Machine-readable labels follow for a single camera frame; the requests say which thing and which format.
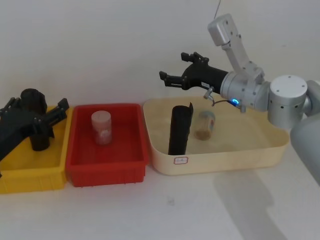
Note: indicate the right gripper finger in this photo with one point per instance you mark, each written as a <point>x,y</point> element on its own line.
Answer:
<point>175,80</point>
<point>197,58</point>

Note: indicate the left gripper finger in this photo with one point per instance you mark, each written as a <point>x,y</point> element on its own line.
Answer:
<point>53,113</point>
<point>11,105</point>

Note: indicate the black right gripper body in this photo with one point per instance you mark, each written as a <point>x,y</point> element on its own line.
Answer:
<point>205,75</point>

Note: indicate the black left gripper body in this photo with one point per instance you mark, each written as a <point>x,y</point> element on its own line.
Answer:
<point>15,127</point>

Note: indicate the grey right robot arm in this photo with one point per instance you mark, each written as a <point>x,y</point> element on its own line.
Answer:
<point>287,100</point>

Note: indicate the yellow plastic bin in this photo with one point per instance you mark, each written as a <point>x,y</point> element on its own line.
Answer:
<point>25,172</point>

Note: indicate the clear jar with pink contents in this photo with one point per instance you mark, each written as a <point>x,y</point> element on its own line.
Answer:
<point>101,127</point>

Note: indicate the black cylinder container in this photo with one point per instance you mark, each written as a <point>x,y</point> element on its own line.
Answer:
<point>178,130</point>

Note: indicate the clear jar with brown contents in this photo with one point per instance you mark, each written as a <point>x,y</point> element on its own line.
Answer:
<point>205,125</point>

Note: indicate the red plastic bin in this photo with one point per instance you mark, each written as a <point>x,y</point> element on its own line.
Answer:
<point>107,170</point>

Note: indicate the white label with red border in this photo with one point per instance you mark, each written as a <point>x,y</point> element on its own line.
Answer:
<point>181,160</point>

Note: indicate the cream plastic tray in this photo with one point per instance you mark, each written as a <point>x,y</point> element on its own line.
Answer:
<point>225,155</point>

